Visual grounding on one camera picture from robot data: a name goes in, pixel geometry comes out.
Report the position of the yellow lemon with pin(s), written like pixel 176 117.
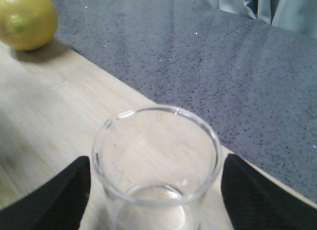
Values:
pixel 27 24

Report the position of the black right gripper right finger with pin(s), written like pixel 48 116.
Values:
pixel 253 202

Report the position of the glass beaker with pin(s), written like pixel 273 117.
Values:
pixel 156 165

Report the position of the wooden cutting board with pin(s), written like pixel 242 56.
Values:
pixel 53 102

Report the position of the grey curtain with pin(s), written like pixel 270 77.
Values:
pixel 293 15

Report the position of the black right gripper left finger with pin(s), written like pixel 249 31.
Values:
pixel 59 204

